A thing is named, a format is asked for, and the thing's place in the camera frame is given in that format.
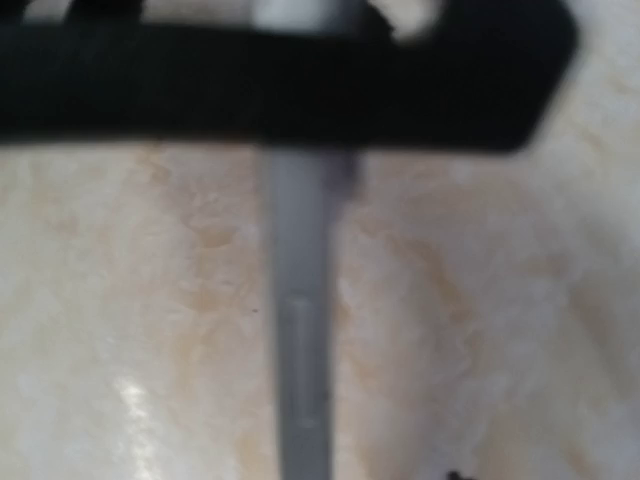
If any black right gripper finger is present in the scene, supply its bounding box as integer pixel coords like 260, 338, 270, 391
446, 471, 473, 480

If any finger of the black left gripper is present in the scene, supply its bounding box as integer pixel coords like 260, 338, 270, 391
1, 1, 578, 152

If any black smartphone silver edge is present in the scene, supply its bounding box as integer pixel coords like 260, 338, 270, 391
264, 142, 356, 479

